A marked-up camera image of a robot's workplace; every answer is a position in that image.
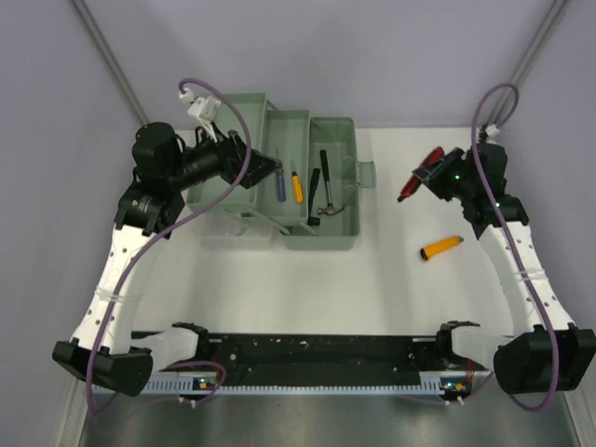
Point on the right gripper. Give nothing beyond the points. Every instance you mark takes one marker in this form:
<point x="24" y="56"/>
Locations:
<point x="431" y="176"/>

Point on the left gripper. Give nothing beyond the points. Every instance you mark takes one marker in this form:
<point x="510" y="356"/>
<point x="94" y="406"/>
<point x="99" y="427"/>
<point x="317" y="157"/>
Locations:
<point x="233" y="156"/>

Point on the blue handled screwdriver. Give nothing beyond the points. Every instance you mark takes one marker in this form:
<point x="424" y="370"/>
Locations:
<point x="282" y="197"/>

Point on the orange handled screwdriver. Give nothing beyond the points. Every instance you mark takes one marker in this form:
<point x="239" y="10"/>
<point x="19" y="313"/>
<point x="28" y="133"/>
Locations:
<point x="296" y="184"/>

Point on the translucent green tool box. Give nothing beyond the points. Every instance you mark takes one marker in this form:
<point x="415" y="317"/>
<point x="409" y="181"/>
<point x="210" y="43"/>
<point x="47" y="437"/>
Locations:
<point x="299" y="136"/>

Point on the orange black utility knife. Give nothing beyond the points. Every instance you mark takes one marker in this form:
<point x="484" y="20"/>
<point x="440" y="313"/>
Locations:
<point x="438" y="247"/>

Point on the claw hammer black handle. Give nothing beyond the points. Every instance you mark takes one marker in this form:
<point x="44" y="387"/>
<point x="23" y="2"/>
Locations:
<point x="333" y="207"/>

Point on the small black mallet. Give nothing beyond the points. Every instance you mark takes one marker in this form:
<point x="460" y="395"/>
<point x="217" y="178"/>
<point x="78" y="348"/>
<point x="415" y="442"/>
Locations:
<point x="312" y="220"/>

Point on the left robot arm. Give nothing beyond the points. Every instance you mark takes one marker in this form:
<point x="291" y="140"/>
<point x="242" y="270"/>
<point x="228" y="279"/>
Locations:
<point x="102" y="350"/>

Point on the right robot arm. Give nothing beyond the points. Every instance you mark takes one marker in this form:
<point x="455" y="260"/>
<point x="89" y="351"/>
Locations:
<point x="545" y="344"/>

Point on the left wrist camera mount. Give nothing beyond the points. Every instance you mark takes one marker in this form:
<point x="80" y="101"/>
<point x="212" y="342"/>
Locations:
<point x="202" y="109"/>

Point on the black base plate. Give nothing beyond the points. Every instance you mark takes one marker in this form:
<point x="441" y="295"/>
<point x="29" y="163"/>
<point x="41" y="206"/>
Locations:
<point x="314" y="360"/>

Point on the grey slotted cable duct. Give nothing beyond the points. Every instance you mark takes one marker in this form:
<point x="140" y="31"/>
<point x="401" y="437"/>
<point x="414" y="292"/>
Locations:
<point x="192" y="384"/>

